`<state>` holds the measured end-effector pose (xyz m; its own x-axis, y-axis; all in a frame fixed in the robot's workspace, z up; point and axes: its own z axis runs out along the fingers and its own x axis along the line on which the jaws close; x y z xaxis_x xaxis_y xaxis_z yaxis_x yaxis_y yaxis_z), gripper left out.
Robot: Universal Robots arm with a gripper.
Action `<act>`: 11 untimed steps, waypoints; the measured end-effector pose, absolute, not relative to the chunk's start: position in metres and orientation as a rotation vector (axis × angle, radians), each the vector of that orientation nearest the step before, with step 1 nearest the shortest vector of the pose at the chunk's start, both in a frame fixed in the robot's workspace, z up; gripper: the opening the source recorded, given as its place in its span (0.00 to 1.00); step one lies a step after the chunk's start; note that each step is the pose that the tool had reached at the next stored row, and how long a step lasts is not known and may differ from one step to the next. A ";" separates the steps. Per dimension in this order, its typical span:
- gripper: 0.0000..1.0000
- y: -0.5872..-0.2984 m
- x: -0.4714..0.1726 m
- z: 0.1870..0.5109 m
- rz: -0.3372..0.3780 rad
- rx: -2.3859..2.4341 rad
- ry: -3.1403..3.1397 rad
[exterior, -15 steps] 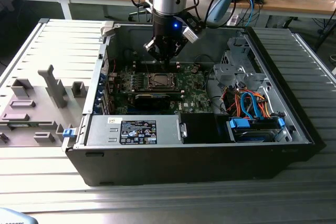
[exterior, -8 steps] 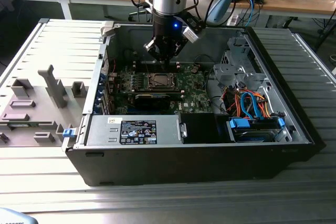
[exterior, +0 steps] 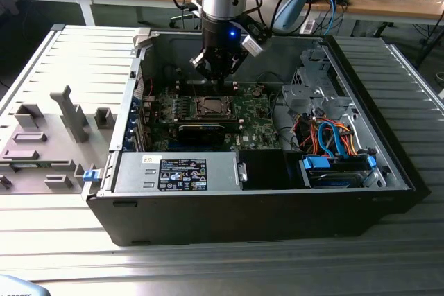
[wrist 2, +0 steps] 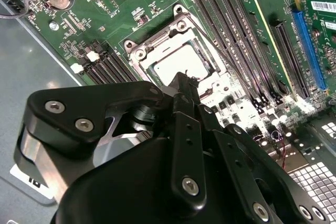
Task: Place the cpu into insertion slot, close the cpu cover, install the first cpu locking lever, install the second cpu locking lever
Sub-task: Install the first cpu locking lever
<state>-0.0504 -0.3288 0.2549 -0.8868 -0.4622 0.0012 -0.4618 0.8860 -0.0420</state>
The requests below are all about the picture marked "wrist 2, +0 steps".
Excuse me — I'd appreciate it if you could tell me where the silver-topped CPU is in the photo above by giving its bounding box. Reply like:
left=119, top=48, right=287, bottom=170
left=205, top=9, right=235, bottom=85
left=148, top=39, right=224, bottom=88

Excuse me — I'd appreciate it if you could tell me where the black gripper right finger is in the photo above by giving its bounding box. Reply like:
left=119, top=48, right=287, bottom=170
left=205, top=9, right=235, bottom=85
left=187, top=76, right=330, bottom=224

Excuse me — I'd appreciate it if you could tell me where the metal locking lever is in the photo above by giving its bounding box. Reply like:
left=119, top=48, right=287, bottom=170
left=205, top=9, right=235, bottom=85
left=194, top=22, right=251, bottom=91

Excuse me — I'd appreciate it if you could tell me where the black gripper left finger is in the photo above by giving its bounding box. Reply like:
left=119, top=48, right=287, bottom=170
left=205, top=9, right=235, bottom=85
left=12, top=71, right=208, bottom=208

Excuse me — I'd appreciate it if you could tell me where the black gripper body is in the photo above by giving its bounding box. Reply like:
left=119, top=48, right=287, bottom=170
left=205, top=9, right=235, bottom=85
left=52, top=136, right=253, bottom=224

